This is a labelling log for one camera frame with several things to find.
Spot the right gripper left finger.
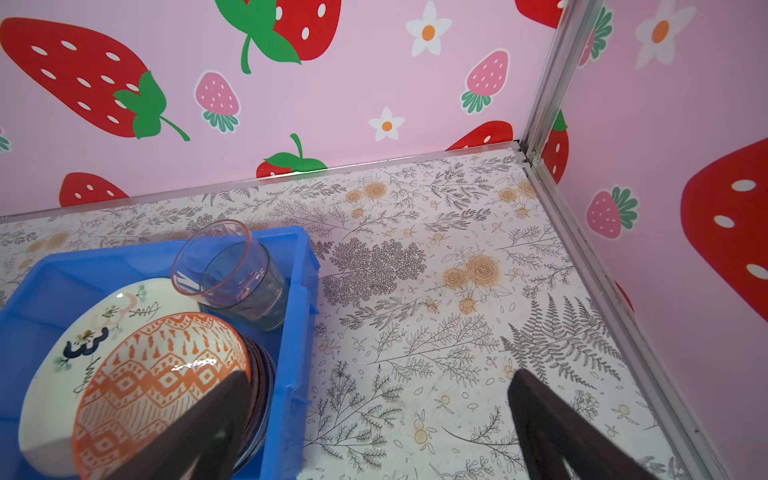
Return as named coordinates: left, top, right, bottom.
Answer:
left=109, top=371, right=250, bottom=479

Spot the blue plastic bin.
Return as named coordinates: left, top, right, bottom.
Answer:
left=1, top=227, right=320, bottom=479

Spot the pink glass cup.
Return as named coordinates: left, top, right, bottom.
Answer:
left=171, top=220, right=269, bottom=309

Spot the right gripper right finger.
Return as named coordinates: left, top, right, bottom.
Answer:
left=507, top=369, right=652, bottom=479

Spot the cream blossom pattern plate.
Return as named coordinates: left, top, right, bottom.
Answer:
left=18, top=278, right=200, bottom=477

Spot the green glass cup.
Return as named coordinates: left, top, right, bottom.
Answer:
left=201, top=242, right=289, bottom=331

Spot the blue zigzag pattern bowl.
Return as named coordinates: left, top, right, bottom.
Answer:
left=72, top=312, right=251, bottom=479

